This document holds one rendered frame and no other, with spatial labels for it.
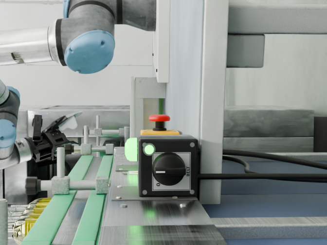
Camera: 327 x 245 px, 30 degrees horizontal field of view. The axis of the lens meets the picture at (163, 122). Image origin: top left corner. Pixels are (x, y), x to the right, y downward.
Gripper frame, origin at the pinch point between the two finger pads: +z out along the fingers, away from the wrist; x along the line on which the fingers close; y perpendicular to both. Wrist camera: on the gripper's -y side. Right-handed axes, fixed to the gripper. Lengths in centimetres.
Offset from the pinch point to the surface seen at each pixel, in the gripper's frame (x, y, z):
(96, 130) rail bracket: -8.8, -3.7, 9.7
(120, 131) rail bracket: -7.8, 1.1, 16.9
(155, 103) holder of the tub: 39, 36, -1
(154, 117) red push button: 68, 65, -27
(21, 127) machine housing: -26.1, -32.7, -5.2
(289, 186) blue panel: 68, 89, -15
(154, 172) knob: 84, 88, -46
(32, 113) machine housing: -21.5, -33.6, -0.4
